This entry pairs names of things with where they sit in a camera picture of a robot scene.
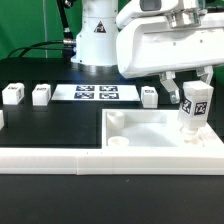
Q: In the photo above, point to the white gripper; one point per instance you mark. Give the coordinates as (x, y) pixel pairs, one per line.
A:
(148, 46)

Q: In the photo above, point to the white sheet with fiducial tags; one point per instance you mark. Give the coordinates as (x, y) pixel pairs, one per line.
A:
(73, 92)

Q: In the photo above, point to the white U-shaped obstacle fence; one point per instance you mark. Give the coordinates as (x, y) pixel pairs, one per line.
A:
(113, 160)

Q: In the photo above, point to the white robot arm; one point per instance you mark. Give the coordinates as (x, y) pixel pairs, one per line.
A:
(102, 21)

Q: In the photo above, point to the white square table top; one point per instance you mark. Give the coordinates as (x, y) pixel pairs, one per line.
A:
(152, 128)

